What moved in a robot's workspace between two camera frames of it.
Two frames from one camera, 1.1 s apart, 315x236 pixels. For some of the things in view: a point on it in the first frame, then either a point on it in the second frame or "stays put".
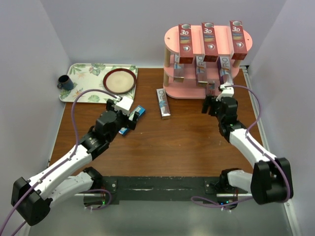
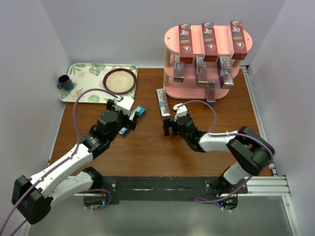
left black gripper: [130, 124] stays put
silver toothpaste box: [211, 88] stays put
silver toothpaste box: [201, 71] stays put
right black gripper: [206, 103] → [168, 124]
